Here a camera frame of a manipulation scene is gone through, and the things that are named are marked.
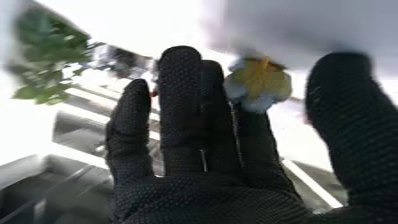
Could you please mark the yellow flower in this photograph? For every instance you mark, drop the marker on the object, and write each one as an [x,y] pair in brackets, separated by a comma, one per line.
[260,83]

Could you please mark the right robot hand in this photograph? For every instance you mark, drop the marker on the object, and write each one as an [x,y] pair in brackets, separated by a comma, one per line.
[224,196]

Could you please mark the green leafy plant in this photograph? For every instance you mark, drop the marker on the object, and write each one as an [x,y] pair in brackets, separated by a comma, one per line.
[50,56]

